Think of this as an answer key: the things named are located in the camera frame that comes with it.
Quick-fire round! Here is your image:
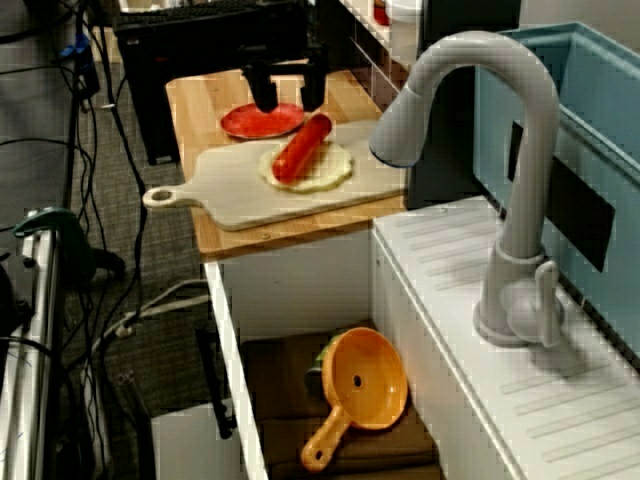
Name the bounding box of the orange strainer with handle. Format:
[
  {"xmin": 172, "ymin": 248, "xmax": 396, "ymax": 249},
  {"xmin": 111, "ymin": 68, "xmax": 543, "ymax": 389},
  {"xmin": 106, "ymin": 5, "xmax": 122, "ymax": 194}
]
[{"xmin": 299, "ymin": 327, "xmax": 410, "ymax": 474}]

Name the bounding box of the teal plastic bin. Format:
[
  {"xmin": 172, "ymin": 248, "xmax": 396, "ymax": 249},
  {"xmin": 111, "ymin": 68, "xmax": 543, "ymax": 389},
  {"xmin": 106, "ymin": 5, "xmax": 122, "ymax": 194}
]
[{"xmin": 474, "ymin": 20, "xmax": 640, "ymax": 374}]

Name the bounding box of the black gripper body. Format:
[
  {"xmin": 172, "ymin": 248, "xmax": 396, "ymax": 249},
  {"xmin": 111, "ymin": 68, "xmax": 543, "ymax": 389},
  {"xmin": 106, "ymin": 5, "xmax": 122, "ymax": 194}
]
[{"xmin": 242, "ymin": 44, "xmax": 331, "ymax": 77}]

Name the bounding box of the black metal pole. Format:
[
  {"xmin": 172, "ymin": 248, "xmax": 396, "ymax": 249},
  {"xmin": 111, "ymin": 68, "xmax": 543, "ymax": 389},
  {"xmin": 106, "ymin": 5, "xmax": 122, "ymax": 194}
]
[{"xmin": 62, "ymin": 0, "xmax": 89, "ymax": 211}]

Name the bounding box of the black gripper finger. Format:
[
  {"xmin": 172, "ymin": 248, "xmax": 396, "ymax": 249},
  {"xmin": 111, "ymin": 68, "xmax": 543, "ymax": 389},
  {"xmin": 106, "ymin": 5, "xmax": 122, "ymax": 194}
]
[
  {"xmin": 247, "ymin": 73, "xmax": 277, "ymax": 114},
  {"xmin": 301, "ymin": 67, "xmax": 330, "ymax": 112}
]

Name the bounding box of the white toy sink unit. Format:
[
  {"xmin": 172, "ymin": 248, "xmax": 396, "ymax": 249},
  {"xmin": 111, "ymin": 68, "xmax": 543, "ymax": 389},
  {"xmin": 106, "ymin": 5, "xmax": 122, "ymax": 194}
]
[{"xmin": 202, "ymin": 194, "xmax": 640, "ymax": 480}]

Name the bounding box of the pale yellow scalloped plate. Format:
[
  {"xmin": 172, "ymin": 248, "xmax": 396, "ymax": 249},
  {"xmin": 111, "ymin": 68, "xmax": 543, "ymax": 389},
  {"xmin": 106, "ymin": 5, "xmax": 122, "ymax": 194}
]
[{"xmin": 258, "ymin": 139, "xmax": 355, "ymax": 194}]

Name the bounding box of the black cable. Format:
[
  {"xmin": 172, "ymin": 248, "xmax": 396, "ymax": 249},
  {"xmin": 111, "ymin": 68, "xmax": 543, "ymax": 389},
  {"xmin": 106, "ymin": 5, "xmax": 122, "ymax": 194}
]
[{"xmin": 92, "ymin": 0, "xmax": 150, "ymax": 361}]

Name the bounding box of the black cabinet bar handle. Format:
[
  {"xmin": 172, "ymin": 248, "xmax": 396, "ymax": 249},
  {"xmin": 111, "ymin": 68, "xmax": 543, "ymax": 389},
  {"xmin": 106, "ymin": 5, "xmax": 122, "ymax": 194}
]
[{"xmin": 194, "ymin": 324, "xmax": 239, "ymax": 441}]

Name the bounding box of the dark box device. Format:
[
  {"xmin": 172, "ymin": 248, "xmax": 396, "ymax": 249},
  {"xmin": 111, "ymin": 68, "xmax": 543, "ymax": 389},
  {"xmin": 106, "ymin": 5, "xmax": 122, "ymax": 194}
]
[{"xmin": 0, "ymin": 252, "xmax": 34, "ymax": 341}]

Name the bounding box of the grey toy faucet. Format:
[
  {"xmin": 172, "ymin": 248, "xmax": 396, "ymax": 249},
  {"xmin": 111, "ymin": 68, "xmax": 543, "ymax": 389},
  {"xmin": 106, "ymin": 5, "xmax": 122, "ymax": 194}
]
[{"xmin": 368, "ymin": 30, "xmax": 569, "ymax": 349}]

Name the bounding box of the black tape patch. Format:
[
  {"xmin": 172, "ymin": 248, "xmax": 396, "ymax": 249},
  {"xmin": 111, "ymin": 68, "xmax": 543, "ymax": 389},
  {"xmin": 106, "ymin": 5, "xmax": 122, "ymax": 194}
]
[{"xmin": 508, "ymin": 121, "xmax": 616, "ymax": 274}]

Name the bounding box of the dark vertical post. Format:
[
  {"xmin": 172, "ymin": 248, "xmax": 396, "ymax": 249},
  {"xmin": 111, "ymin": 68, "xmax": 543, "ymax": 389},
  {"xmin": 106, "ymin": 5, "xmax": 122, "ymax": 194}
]
[{"xmin": 407, "ymin": 0, "xmax": 524, "ymax": 211}]

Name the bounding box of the dark tile backsplash panel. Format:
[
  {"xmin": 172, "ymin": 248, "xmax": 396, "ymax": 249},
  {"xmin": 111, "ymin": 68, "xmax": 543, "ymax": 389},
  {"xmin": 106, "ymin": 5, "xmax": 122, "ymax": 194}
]
[{"xmin": 319, "ymin": 0, "xmax": 416, "ymax": 109}]

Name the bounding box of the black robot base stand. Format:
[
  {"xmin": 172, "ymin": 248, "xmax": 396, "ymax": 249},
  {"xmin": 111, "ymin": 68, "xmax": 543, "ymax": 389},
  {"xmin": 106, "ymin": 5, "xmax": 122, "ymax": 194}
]
[{"xmin": 114, "ymin": 4, "xmax": 251, "ymax": 166}]

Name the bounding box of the wooden cutting board with handle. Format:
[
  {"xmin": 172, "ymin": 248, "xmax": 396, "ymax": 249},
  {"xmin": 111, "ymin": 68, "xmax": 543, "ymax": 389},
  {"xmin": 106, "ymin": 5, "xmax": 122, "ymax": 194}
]
[{"xmin": 142, "ymin": 118, "xmax": 409, "ymax": 233}]

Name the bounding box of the red round plate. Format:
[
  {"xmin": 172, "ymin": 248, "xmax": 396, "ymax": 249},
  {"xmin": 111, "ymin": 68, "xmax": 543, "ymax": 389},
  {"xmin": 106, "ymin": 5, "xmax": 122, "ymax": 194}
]
[{"xmin": 220, "ymin": 102, "xmax": 306, "ymax": 140}]

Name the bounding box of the white cable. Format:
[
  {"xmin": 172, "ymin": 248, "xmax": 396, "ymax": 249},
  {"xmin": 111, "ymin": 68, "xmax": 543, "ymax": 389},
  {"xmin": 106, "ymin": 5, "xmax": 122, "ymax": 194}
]
[{"xmin": 92, "ymin": 278, "xmax": 210, "ymax": 354}]

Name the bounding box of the white metal frame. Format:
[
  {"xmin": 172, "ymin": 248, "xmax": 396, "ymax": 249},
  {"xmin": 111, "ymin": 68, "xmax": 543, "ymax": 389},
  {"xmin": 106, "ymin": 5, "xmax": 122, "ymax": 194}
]
[{"xmin": 0, "ymin": 209, "xmax": 66, "ymax": 480}]

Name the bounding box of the blue plug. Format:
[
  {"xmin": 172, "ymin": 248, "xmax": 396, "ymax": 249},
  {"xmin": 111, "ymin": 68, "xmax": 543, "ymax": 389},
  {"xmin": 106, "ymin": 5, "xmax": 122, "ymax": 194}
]
[{"xmin": 58, "ymin": 32, "xmax": 90, "ymax": 60}]

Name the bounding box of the red toy sausage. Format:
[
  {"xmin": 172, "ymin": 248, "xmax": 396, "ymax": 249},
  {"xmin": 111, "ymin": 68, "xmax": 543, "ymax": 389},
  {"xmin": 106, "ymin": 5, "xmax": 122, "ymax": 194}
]
[{"xmin": 272, "ymin": 113, "xmax": 334, "ymax": 184}]

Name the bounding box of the white cup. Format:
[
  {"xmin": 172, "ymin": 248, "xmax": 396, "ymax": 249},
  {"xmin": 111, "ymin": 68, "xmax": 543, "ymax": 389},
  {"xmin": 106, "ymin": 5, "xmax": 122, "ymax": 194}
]
[{"xmin": 387, "ymin": 0, "xmax": 426, "ymax": 66}]

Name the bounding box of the green toy can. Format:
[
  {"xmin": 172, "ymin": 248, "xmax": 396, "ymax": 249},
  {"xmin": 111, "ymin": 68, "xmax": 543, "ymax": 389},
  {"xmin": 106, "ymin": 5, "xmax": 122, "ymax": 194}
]
[{"xmin": 305, "ymin": 335, "xmax": 337, "ymax": 401}]

